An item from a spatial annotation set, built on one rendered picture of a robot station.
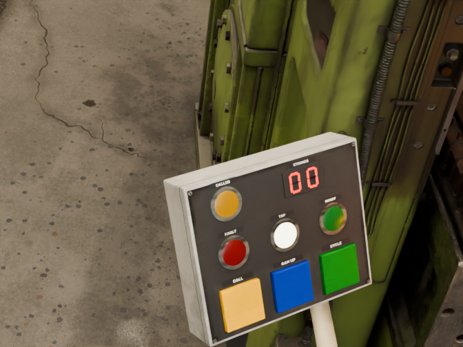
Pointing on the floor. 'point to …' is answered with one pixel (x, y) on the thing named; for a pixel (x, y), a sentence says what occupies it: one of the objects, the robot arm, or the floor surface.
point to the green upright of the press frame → (286, 102)
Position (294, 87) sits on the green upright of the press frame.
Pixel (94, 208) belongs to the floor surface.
